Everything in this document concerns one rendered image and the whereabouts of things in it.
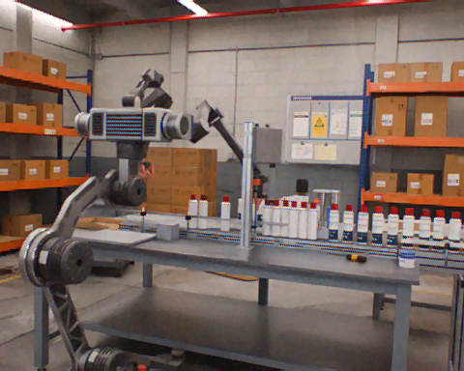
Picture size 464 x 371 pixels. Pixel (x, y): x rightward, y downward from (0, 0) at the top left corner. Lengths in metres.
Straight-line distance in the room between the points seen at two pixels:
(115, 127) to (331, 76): 5.17
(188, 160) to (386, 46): 3.13
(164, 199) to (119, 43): 3.39
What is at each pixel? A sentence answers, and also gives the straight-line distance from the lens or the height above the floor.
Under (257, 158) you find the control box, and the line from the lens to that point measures 2.49.
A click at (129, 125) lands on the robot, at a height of 1.45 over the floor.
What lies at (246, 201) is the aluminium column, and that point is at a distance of 2.53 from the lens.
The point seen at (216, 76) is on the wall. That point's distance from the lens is 7.69.
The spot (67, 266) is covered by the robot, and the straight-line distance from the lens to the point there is 1.92.
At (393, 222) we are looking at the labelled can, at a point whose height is 1.01.
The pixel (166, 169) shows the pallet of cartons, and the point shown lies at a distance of 6.26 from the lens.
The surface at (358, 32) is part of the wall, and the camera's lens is 7.24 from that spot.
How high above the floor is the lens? 1.33
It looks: 4 degrees down
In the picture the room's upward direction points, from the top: 2 degrees clockwise
